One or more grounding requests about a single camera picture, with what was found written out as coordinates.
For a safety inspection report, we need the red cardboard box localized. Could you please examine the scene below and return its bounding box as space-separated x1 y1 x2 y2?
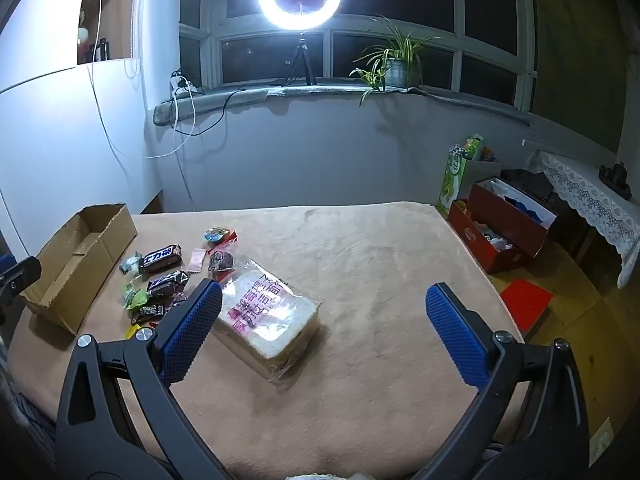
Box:
447 180 558 275

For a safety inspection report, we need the white cable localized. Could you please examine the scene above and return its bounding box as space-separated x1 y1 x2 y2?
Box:
87 0 197 160

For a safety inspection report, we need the white framed window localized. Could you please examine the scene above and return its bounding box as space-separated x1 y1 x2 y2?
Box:
179 0 538 111

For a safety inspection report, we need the sliced bread packet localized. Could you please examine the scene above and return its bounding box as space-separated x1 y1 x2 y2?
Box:
210 255 321 386

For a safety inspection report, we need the black cable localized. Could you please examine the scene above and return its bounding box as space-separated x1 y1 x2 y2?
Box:
172 87 251 136

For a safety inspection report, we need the brown cardboard box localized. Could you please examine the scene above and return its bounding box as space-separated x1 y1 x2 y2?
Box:
20 203 138 337

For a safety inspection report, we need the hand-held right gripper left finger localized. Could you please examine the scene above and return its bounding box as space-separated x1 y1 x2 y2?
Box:
55 277 236 480

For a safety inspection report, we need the small dark chocolate bar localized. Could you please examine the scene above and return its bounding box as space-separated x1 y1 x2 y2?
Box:
131 304 167 325

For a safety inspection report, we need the large white-label chocolate bar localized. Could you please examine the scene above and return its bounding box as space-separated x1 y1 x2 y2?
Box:
137 244 183 275

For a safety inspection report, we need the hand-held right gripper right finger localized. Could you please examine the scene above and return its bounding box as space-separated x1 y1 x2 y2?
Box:
415 282 591 480

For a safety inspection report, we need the dark cloth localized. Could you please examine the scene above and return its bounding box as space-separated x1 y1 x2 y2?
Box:
500 167 556 206

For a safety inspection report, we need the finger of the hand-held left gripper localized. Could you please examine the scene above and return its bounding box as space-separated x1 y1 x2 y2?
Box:
0 256 42 306

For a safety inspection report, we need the wooden shelf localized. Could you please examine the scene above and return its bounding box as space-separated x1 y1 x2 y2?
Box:
77 0 140 66

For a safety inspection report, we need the grey windowsill padding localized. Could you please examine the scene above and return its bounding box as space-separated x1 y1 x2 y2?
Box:
152 85 531 128

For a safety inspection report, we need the red mat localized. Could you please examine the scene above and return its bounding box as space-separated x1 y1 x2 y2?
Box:
500 280 555 333

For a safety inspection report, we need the green carton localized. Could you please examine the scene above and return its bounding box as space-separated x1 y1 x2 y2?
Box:
436 134 485 218

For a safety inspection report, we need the potted spider plant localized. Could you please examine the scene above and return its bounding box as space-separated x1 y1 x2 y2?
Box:
350 15 441 108

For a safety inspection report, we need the white lace tablecloth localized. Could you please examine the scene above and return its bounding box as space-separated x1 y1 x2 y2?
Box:
530 150 640 288

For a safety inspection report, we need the grey cardboard box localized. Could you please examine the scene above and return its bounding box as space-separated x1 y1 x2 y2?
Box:
467 157 503 186

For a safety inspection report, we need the dark ornament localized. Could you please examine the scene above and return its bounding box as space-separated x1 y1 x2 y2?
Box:
599 161 633 198

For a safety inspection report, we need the black tripod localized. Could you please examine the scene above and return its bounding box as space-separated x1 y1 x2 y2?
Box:
284 30 317 87

